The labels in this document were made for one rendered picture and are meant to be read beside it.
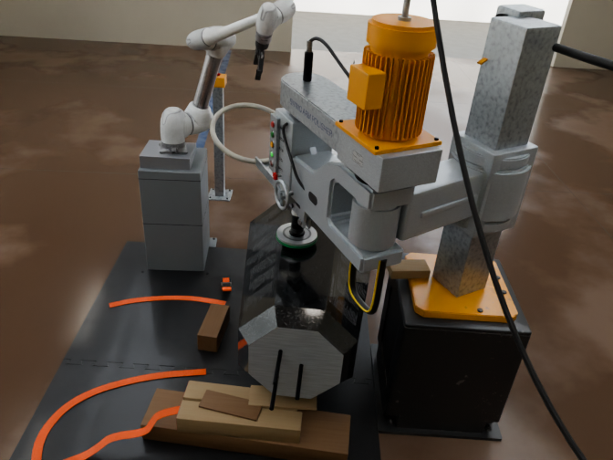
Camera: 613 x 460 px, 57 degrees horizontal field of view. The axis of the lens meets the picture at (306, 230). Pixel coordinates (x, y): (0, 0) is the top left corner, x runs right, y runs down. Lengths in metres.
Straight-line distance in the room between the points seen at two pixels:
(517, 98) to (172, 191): 2.27
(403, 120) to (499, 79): 0.60
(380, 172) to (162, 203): 2.21
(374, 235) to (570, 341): 2.25
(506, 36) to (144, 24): 7.93
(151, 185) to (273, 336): 1.62
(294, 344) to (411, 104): 1.23
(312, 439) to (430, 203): 1.34
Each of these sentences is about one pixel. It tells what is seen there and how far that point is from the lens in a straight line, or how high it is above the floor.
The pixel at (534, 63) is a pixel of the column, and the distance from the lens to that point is 2.45.
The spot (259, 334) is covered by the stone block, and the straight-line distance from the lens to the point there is 2.62.
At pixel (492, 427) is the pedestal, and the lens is 3.39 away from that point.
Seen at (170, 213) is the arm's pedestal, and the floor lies 0.49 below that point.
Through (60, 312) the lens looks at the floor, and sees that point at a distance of 3.99.
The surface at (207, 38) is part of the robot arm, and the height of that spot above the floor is 1.64.
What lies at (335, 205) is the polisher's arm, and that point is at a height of 1.31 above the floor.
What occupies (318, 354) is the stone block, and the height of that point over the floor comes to 0.63.
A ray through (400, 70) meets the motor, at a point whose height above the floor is 1.96.
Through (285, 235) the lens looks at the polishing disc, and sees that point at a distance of 2.95.
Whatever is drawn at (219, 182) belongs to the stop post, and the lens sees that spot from 5.02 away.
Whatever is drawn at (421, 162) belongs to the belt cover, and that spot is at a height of 1.66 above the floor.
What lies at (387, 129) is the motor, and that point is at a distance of 1.99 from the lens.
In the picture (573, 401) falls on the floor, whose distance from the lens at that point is 3.76.
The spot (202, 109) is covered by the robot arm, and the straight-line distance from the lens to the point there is 3.87.
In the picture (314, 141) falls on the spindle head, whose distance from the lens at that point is 2.64.
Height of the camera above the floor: 2.48
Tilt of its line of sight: 32 degrees down
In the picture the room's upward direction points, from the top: 4 degrees clockwise
